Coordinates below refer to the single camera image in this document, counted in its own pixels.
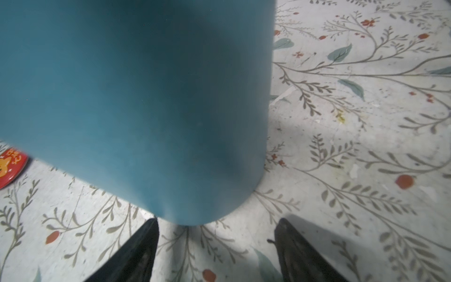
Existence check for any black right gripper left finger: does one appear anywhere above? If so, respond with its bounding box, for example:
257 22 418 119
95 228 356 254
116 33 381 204
87 218 160 282

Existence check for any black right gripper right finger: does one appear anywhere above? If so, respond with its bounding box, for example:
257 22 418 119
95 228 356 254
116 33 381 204
268 218 347 282

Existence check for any teal ceramic vase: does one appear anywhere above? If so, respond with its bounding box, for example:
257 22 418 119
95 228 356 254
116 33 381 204
1 1 276 226

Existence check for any red round sticker badge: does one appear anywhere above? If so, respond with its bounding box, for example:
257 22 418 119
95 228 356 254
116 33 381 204
0 147 29 189

